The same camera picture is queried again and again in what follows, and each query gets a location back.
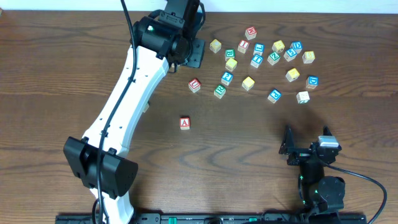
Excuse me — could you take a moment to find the red A block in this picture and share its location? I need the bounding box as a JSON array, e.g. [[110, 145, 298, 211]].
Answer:
[[179, 117, 190, 130]]

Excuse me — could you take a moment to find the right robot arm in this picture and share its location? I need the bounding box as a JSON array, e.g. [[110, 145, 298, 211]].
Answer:
[[279, 126, 345, 214]]

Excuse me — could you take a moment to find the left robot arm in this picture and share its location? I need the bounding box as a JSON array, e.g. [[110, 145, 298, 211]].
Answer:
[[63, 0, 206, 223]]

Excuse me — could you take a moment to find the yellow block top centre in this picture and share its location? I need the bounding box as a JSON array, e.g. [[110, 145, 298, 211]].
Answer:
[[210, 39, 222, 54]]

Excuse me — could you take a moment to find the red U block centre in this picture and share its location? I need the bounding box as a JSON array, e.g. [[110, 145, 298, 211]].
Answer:
[[188, 78, 201, 93]]

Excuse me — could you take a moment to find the plain wood green-sided block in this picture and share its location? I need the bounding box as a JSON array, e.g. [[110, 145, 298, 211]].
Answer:
[[296, 91, 310, 104]]

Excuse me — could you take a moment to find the green B block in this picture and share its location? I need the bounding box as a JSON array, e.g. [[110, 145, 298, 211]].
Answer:
[[224, 49, 236, 61]]

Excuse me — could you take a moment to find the yellow block below B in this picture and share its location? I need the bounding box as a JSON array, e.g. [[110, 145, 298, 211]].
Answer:
[[225, 58, 238, 72]]

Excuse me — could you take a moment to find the blue 2 block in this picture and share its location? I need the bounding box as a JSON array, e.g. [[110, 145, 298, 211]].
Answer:
[[221, 72, 233, 86]]

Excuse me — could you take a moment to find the blue P block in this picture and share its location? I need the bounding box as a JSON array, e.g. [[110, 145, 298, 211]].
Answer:
[[267, 89, 282, 103]]

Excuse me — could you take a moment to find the blue D block lower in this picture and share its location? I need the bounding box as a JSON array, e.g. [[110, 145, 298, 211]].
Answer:
[[306, 76, 319, 89]]

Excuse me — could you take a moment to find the blue d block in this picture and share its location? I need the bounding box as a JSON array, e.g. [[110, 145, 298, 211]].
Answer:
[[290, 41, 303, 54], [306, 76, 319, 89]]

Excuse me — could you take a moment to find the green R block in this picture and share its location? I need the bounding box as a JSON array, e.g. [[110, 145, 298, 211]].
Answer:
[[214, 84, 226, 99]]

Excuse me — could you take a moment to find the red I block upper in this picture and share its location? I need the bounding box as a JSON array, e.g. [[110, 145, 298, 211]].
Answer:
[[238, 40, 249, 54]]

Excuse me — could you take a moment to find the red H block top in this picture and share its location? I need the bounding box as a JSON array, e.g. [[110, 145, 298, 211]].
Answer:
[[245, 26, 257, 40]]

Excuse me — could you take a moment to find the green N block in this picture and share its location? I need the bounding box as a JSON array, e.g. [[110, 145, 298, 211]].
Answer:
[[143, 102, 150, 113]]

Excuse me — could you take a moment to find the blue T block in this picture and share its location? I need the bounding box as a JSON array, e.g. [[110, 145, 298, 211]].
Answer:
[[251, 54, 264, 68]]

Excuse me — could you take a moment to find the blue L block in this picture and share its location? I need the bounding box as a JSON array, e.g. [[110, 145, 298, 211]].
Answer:
[[253, 43, 265, 56]]

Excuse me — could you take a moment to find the yellow 8 block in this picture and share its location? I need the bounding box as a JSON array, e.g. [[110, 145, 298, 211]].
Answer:
[[302, 51, 315, 64]]

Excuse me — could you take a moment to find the blue S block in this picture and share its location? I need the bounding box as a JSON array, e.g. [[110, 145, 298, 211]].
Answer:
[[284, 49, 297, 62]]

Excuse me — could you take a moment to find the green Z block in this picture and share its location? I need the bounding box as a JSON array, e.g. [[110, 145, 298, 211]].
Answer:
[[267, 52, 280, 65]]

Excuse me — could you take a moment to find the blue D block upper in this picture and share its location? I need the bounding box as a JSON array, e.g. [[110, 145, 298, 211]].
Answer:
[[290, 41, 303, 54]]

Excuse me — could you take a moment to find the yellow block upper right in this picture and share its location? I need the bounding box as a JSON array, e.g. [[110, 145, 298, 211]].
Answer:
[[272, 40, 285, 54]]

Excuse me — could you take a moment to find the right black cable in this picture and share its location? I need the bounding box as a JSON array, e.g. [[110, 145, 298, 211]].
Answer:
[[323, 161, 388, 224]]

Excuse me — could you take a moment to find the black cable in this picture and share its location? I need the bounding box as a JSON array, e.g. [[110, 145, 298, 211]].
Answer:
[[91, 0, 139, 224], [323, 161, 388, 224]]

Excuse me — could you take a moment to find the left black cable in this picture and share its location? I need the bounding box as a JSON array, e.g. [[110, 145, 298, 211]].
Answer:
[[91, 0, 139, 224]]

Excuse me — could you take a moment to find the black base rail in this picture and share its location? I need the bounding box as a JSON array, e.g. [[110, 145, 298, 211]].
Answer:
[[55, 212, 368, 224]]

